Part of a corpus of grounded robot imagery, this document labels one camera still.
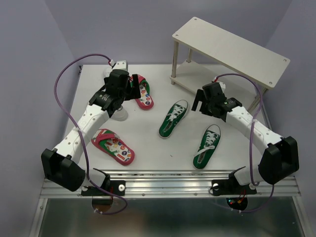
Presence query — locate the green sneaker one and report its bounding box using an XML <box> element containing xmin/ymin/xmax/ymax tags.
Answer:
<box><xmin>158</xmin><ymin>100</ymin><xmax>189</xmax><ymax>139</ymax></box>
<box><xmin>193</xmin><ymin>124</ymin><xmax>221</xmax><ymax>169</ymax></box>

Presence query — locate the white sneaker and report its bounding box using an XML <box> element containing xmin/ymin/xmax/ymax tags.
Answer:
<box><xmin>111</xmin><ymin>106</ymin><xmax>128</xmax><ymax>121</ymax></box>

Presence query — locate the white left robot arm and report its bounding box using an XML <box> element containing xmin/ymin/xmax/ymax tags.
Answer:
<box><xmin>41</xmin><ymin>69</ymin><xmax>141</xmax><ymax>195</ymax></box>

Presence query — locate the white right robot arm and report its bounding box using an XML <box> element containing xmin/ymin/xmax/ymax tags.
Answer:
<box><xmin>192</xmin><ymin>82</ymin><xmax>299</xmax><ymax>196</ymax></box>

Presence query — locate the beige two-tier shoe shelf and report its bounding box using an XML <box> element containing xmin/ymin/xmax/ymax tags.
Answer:
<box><xmin>169</xmin><ymin>16</ymin><xmax>291</xmax><ymax>113</ymax></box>

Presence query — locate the pink sandal far one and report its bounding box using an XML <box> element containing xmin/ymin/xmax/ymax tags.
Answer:
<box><xmin>136</xmin><ymin>75</ymin><xmax>154</xmax><ymax>110</ymax></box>

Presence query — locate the pink sandal one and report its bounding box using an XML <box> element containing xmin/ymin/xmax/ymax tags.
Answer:
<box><xmin>91</xmin><ymin>128</ymin><xmax>135</xmax><ymax>166</ymax></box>
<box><xmin>136</xmin><ymin>75</ymin><xmax>154</xmax><ymax>110</ymax></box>

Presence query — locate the pink sandal near one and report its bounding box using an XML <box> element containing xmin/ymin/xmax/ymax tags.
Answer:
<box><xmin>91</xmin><ymin>128</ymin><xmax>135</xmax><ymax>166</ymax></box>

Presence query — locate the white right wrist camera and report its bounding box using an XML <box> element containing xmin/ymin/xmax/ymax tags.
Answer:
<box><xmin>213</xmin><ymin>79</ymin><xmax>226</xmax><ymax>92</ymax></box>

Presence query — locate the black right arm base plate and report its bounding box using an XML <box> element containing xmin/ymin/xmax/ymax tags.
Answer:
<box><xmin>208</xmin><ymin>179</ymin><xmax>257</xmax><ymax>197</ymax></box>

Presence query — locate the aluminium mounting rail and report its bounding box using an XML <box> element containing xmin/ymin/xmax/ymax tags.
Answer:
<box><xmin>40</xmin><ymin>170</ymin><xmax>301</xmax><ymax>198</ymax></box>

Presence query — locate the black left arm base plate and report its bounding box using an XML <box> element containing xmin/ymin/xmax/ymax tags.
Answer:
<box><xmin>81</xmin><ymin>180</ymin><xmax>126</xmax><ymax>197</ymax></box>

